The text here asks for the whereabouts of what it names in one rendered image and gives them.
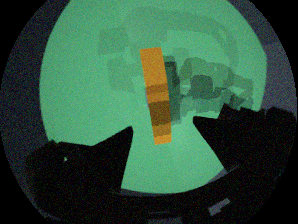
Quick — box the orange bar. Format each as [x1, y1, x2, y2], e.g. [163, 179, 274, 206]
[140, 47, 172, 145]

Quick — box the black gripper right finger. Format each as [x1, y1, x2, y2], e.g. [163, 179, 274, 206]
[193, 108, 266, 173]

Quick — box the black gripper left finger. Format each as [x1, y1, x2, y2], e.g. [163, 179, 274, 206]
[59, 125, 133, 193]

